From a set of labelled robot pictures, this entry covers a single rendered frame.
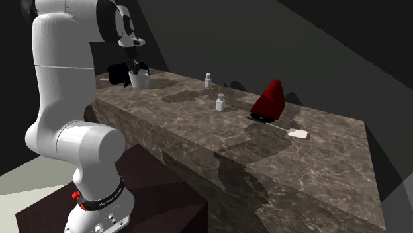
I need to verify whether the white spatula thin handle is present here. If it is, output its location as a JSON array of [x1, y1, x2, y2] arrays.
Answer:
[[245, 116, 310, 140]]

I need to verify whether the dark robot stand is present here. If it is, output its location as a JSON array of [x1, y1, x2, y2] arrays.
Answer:
[[15, 143, 209, 233]]

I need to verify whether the red cone-shaped object black base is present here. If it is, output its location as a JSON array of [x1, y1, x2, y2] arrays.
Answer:
[[250, 79, 287, 124]]

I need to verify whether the black rounded object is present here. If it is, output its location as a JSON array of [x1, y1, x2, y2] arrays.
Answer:
[[107, 60, 150, 88]]

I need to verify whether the white mug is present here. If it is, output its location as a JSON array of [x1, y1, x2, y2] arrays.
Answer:
[[128, 69, 151, 90]]

